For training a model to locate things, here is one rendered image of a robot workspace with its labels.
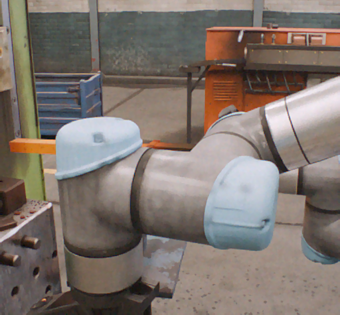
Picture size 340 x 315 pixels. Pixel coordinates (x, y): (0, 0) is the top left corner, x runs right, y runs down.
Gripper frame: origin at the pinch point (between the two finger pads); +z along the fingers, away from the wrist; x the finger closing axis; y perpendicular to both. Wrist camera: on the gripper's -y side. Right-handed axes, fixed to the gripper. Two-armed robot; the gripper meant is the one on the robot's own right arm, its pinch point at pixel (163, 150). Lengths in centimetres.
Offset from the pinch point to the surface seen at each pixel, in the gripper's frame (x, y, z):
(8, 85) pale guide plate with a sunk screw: 24, -6, 53
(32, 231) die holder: 3.9, 25.5, 35.9
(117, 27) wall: 718, 7, 343
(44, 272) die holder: 7, 39, 36
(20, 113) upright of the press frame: 31, 3, 56
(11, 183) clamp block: 8.2, 15.3, 43.5
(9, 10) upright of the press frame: 31, -26, 55
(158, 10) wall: 728, -25, 258
